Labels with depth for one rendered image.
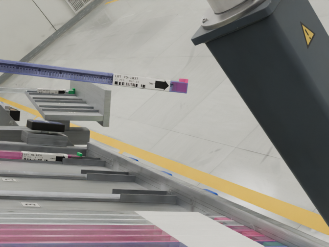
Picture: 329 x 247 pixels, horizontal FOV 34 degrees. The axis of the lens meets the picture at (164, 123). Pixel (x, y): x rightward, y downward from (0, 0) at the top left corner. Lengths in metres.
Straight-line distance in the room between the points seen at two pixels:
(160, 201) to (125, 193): 0.04
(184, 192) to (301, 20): 0.62
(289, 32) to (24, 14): 7.47
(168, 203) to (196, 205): 0.04
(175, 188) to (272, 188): 1.28
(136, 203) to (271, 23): 0.56
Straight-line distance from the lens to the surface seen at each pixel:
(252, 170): 1.97
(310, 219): 1.62
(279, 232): 0.41
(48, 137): 0.82
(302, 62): 1.05
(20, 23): 8.36
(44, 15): 8.45
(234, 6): 1.05
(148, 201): 0.54
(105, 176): 0.64
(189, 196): 0.53
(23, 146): 0.81
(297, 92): 1.08
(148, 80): 0.53
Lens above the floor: 0.98
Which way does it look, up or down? 20 degrees down
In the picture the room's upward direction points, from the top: 37 degrees counter-clockwise
